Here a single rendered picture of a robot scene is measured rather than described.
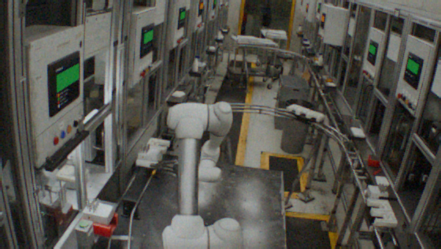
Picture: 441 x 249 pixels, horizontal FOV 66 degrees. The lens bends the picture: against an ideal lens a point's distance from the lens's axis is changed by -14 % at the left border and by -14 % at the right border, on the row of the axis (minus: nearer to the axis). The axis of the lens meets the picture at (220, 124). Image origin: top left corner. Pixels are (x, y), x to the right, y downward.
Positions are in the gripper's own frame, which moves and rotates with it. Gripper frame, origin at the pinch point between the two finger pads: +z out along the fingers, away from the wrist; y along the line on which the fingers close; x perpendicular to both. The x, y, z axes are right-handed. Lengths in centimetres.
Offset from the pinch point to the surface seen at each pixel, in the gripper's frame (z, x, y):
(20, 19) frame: 21, 109, 104
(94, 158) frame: 36.7, 13.9, 4.9
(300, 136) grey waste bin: -122, -233, -62
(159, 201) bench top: -5.6, 9.8, -19.7
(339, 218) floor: -158, -100, -88
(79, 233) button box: 11, 93, 13
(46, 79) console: 20, 95, 80
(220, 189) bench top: -41.9, -16.4, -19.7
